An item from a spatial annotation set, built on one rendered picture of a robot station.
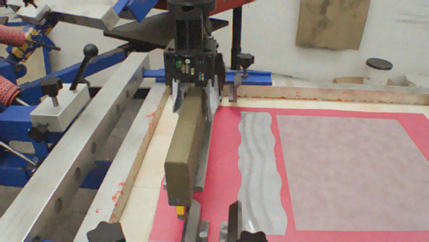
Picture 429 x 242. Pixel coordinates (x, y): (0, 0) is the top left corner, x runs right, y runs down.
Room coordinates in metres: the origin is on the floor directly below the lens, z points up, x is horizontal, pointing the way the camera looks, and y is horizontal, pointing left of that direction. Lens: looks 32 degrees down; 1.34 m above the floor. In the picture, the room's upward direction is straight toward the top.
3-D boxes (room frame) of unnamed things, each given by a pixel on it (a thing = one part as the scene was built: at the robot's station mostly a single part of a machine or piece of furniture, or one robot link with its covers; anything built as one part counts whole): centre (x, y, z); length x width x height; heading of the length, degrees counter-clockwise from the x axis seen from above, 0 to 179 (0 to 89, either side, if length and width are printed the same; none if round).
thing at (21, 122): (0.51, 0.34, 1.02); 0.17 x 0.06 x 0.05; 86
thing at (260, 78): (0.77, 0.00, 0.98); 0.30 x 0.05 x 0.07; 86
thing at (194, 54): (0.46, 0.03, 1.19); 0.09 x 0.08 x 0.12; 176
